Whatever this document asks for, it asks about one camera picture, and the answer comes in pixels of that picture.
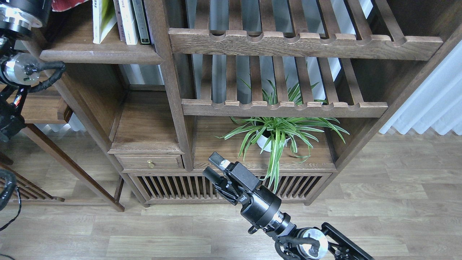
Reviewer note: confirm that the white upright book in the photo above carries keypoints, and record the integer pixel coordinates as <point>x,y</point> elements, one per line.
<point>129,22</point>

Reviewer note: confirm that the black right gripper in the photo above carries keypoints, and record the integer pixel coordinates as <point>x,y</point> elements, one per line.
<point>260,206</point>

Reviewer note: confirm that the white curtain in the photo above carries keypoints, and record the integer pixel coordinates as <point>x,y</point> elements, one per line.
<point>437,102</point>

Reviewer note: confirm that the maroon book white characters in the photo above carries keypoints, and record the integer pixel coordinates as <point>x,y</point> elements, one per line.
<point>119,20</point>

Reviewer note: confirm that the white plant pot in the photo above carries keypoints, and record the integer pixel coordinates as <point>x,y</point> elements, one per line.
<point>273,141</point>

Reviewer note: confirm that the dark wooden bookshelf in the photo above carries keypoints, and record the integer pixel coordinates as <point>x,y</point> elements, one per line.
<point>167,102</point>

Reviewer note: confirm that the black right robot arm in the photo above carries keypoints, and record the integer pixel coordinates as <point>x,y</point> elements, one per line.
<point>311,243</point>

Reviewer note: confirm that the red book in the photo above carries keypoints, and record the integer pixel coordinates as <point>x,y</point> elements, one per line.
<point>63,5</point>

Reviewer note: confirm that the dark green upright book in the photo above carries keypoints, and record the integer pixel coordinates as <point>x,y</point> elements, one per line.
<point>141,20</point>

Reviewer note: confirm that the dark wooden side table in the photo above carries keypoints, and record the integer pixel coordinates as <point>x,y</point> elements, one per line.
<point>48,107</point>

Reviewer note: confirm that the green spider plant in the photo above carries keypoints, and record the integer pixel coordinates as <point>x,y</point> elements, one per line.
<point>299,130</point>

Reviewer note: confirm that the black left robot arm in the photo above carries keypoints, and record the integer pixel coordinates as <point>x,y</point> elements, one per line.
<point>21,72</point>

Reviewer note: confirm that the yellow green book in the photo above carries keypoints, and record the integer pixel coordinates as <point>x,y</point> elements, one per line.
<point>104,18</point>

